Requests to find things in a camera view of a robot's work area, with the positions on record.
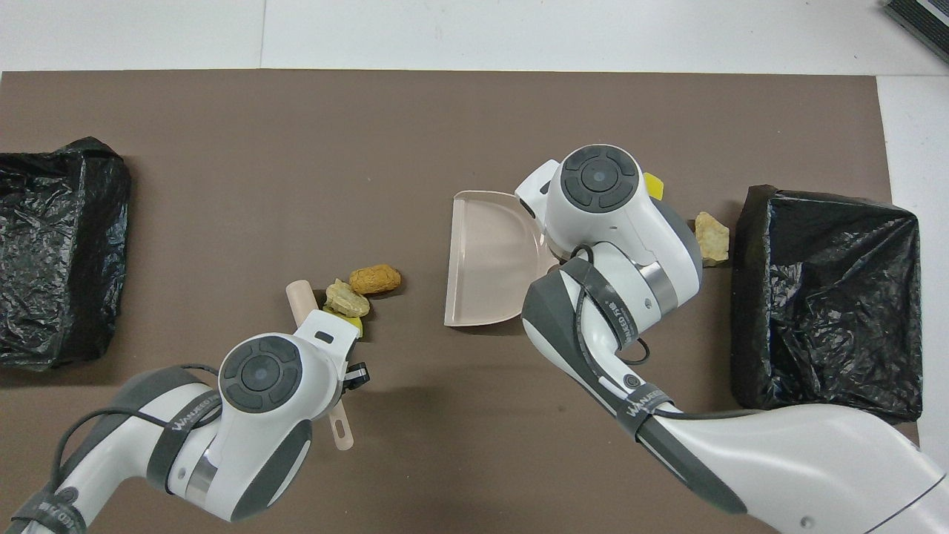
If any dark ribbed device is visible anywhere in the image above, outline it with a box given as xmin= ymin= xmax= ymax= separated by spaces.
xmin=882 ymin=0 xmax=949 ymax=64

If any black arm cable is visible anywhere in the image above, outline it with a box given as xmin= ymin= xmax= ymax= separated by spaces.
xmin=567 ymin=243 xmax=750 ymax=423
xmin=50 ymin=362 xmax=223 ymax=494

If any large brown table mat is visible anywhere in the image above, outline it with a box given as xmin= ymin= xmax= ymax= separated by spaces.
xmin=0 ymin=70 xmax=931 ymax=534

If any black bag lined bin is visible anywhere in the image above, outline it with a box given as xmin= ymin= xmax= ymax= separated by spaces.
xmin=0 ymin=136 xmax=133 ymax=372
xmin=730 ymin=184 xmax=925 ymax=425

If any beige hand brush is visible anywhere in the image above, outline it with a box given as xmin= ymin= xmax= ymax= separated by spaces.
xmin=286 ymin=280 xmax=355 ymax=451

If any beige foam rock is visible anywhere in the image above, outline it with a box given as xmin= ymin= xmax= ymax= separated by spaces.
xmin=325 ymin=278 xmax=371 ymax=318
xmin=695 ymin=211 xmax=731 ymax=268

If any brown cork-like chunk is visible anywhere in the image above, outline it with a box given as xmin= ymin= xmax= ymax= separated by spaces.
xmin=349 ymin=264 xmax=403 ymax=296

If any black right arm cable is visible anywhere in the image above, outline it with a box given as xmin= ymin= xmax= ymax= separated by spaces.
xmin=567 ymin=243 xmax=750 ymax=423

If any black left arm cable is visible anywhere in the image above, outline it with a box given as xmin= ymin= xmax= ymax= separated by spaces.
xmin=50 ymin=362 xmax=223 ymax=494

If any beige plastic dustpan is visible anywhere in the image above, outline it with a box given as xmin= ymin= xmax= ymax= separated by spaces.
xmin=443 ymin=190 xmax=558 ymax=328

